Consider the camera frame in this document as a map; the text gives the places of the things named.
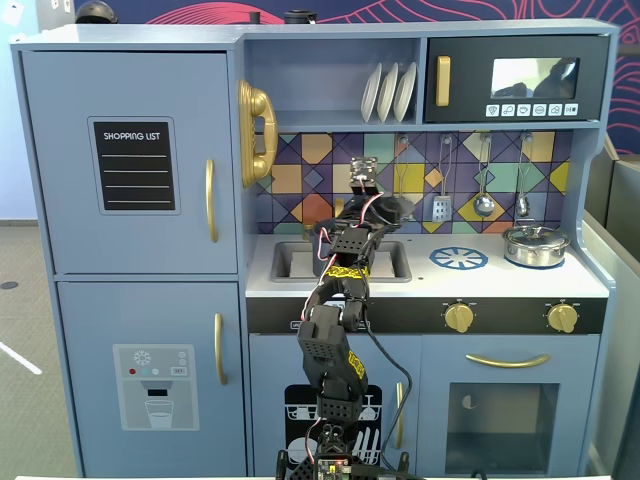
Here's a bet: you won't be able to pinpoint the gold freezer door handle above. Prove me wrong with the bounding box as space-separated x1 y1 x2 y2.
213 312 229 386

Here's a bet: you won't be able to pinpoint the gold oven handle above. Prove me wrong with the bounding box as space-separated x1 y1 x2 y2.
465 352 553 370

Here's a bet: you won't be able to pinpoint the black shopping list board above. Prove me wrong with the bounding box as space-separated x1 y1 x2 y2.
87 116 182 216

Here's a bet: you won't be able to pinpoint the blue toy kitchen unit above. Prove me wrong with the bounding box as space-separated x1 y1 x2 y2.
9 18 621 479

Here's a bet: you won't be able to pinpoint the gold dishwasher handle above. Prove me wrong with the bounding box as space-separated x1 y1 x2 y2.
394 381 405 450

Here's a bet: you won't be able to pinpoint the blue dishwasher door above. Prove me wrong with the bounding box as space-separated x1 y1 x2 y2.
248 333 422 477

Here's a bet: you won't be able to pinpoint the gray water dispenser sticker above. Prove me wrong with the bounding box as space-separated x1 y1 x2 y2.
112 343 200 432

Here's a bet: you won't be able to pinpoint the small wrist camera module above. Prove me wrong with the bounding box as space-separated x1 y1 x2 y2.
348 156 379 196

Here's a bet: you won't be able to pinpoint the gold toy telephone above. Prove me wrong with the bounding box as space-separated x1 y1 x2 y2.
237 78 279 190

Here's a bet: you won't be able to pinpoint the white floor tape strip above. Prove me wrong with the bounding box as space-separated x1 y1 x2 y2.
0 341 43 375

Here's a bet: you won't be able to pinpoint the gold fridge door handle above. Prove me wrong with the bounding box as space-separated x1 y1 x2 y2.
205 158 221 245

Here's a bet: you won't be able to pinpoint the metal ladle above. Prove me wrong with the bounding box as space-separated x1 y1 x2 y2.
472 133 496 218

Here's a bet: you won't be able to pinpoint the black camera cable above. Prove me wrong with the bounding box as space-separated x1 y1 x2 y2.
364 319 414 474

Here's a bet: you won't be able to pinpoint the large blue fridge door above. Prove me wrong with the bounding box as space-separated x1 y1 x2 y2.
20 49 239 275

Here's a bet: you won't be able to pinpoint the black helmet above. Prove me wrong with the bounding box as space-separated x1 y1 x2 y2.
74 0 119 25

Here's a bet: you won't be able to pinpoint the blue freezer door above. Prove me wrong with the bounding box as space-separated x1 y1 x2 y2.
55 280 247 479

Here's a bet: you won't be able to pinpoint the metal slotted spatula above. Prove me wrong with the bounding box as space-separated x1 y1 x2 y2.
431 134 455 223

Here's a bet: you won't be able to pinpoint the stainless steel pot lid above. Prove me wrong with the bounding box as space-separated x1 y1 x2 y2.
502 223 569 247

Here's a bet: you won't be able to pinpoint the black microwave door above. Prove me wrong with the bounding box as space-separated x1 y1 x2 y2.
423 35 611 124

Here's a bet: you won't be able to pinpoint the white toy plate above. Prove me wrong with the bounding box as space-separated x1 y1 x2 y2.
392 61 418 123
360 62 384 124
376 62 400 124

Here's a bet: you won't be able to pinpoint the gray toy sink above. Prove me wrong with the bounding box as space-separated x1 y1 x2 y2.
269 239 414 284

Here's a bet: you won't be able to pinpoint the small metal spoon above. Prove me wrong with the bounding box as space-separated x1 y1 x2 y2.
514 132 532 218

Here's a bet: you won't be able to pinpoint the blue oven door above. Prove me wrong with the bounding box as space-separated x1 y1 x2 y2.
419 334 601 476

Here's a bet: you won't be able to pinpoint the gold stove knob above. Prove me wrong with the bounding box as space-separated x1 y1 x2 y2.
443 300 476 333
545 300 581 334

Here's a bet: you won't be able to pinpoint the red white servo wires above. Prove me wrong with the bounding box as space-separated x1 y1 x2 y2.
299 192 386 326

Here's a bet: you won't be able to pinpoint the gold microwave handle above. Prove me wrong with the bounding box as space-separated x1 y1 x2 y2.
435 55 452 108

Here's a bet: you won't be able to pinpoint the metal slotted skimmer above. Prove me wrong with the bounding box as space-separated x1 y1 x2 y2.
394 134 414 201

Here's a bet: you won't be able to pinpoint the gray plastic pot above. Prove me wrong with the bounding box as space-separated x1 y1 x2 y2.
305 217 346 278

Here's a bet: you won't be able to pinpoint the green controller circuit board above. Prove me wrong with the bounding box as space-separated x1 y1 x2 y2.
314 457 351 480

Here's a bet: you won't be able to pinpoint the dark gray round lid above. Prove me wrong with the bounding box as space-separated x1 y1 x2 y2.
374 193 417 229

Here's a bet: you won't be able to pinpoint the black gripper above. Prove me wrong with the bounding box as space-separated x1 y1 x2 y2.
333 193 404 235

